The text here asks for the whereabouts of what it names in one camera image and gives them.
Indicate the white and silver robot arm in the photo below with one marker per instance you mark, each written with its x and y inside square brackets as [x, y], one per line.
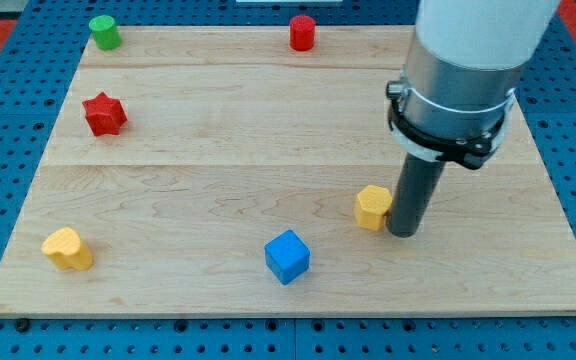
[465, 60]

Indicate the blue cube block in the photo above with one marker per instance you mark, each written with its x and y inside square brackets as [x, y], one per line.
[287, 256]

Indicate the yellow hexagon block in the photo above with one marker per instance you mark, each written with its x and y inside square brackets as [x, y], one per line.
[371, 207]

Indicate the light wooden board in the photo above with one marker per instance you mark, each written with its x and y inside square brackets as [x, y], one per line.
[231, 139]

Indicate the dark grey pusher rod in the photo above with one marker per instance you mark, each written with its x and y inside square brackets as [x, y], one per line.
[415, 187]

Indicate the red cylinder block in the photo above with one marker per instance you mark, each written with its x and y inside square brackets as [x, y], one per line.
[302, 30]

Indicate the red star block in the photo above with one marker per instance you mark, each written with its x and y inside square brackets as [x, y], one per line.
[105, 115]

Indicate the green cylinder block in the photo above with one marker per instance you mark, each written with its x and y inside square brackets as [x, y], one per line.
[105, 32]

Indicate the yellow heart block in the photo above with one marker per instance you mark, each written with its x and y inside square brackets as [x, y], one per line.
[66, 250]

